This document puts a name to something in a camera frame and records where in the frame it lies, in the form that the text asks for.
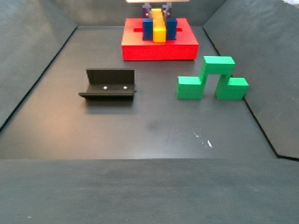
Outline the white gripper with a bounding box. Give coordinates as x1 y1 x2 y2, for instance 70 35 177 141
126 0 191 18

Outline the yellow long bar block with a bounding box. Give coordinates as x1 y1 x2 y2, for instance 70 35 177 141
153 9 167 43

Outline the red slotted board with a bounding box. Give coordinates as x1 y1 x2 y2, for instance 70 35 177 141
122 18 199 61

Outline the purple U-shaped block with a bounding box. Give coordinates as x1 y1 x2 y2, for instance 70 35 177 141
143 3 173 18

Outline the blue U-shaped block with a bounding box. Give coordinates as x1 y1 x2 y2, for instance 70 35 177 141
143 18 178 42

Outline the green arch-shaped block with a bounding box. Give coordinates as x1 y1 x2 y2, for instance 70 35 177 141
175 55 250 101

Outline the black angled bracket holder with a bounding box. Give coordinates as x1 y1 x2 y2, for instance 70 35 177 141
79 68 137 99

